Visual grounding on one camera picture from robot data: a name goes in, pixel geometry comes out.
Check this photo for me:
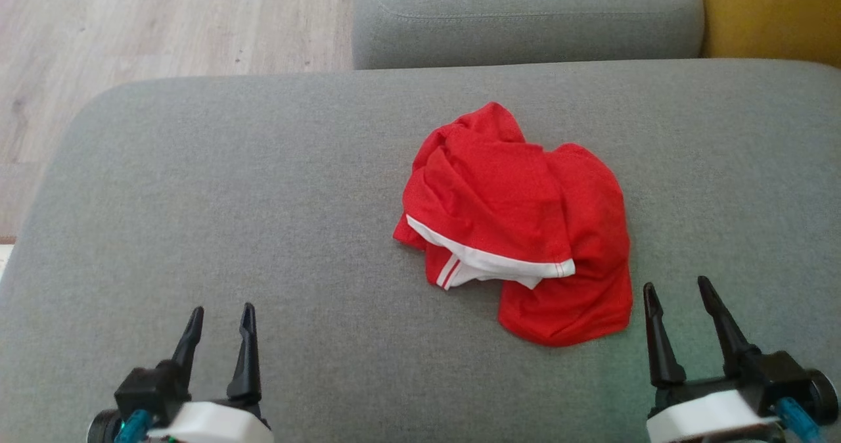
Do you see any yellow fabric cushion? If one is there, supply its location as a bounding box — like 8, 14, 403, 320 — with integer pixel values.
695, 0, 841, 69

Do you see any grey sofa seat cushion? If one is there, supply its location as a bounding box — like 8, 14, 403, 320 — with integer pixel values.
0, 58, 841, 443

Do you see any red mesh shorts white band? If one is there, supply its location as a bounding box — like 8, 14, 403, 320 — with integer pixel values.
497, 143, 634, 348

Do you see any grey sofa side cushion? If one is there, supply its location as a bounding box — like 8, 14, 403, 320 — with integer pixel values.
352, 0, 706, 70

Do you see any red jersey with white sleeves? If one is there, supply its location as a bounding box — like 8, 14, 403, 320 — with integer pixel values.
393, 101, 577, 292

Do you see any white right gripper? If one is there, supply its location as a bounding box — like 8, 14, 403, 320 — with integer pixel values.
642, 275, 783, 443

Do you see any camera cable teal plug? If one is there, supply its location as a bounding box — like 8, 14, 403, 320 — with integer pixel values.
775, 397, 823, 443
114, 409, 154, 443

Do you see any right camera cable teal plug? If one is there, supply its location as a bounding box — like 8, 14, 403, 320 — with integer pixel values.
775, 397, 823, 443

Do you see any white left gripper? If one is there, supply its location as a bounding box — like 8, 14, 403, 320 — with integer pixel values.
148, 302, 274, 443

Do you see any left camera cable teal plug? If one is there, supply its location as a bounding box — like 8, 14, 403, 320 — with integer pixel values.
114, 409, 154, 443

